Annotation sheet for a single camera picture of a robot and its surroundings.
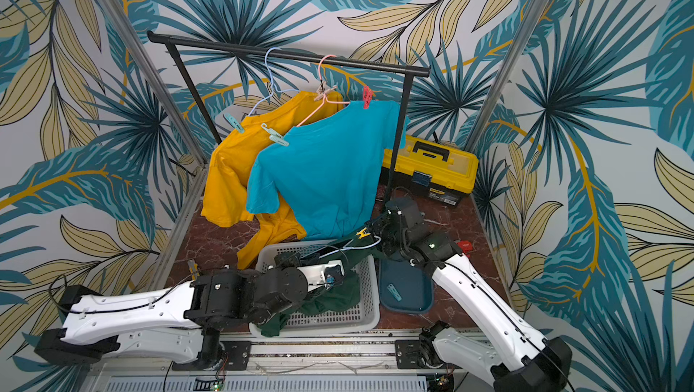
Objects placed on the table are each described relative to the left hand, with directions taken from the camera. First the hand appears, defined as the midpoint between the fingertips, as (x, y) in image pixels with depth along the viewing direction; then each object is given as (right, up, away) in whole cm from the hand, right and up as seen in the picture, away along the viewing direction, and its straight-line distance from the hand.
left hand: (311, 258), depth 63 cm
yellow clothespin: (+13, +4, +10) cm, 17 cm away
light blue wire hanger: (-18, +52, +33) cm, 64 cm away
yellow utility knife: (-42, -10, +25) cm, 49 cm away
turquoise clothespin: (+23, -16, +20) cm, 35 cm away
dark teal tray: (+26, -15, +21) cm, 36 cm away
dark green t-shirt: (+5, -15, +15) cm, 22 cm away
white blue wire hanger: (+8, +3, -1) cm, 9 cm away
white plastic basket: (+13, -22, +17) cm, 30 cm away
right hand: (+13, +7, +11) cm, 18 cm away
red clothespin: (+15, +50, +35) cm, 63 cm away
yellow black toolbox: (+42, +21, +32) cm, 57 cm away
